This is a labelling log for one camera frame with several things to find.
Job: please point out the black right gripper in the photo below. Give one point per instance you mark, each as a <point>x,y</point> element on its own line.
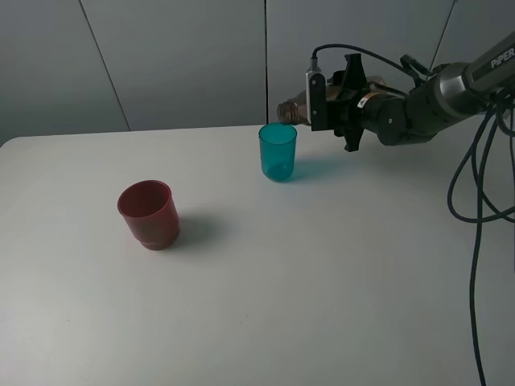
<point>366,104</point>

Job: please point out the smoky transparent water bottle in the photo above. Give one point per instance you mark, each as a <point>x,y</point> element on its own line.
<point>294,110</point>

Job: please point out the teal transparent plastic cup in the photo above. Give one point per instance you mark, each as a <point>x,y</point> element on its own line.
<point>277,144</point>

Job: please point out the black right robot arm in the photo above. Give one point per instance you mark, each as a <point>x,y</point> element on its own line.
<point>456,92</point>

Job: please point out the red plastic cup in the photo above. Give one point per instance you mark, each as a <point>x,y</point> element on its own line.
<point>149,211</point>

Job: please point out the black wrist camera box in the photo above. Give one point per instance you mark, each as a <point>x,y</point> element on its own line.
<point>316,100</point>

